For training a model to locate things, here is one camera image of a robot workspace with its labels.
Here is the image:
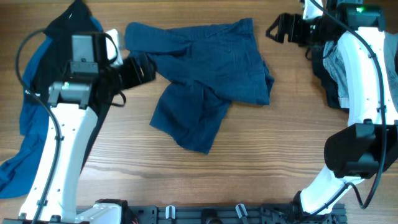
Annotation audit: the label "navy blue shorts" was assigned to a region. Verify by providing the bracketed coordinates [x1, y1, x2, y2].
[125, 18, 274, 154]

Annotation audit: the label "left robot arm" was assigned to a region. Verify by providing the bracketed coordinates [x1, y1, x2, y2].
[16, 32, 155, 223]

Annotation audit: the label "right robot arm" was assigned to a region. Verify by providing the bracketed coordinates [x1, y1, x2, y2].
[266, 1, 397, 221]

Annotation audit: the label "light blue denim jeans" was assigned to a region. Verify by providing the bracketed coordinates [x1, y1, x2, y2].
[323, 32, 397, 110]

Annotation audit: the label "black folded garment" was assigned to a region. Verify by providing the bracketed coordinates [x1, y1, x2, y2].
[310, 41, 349, 113]

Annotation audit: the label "blue t-shirt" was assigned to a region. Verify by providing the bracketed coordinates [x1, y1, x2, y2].
[0, 15, 105, 200]

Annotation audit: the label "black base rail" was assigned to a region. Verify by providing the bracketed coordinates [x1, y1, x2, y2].
[76, 198, 347, 224]

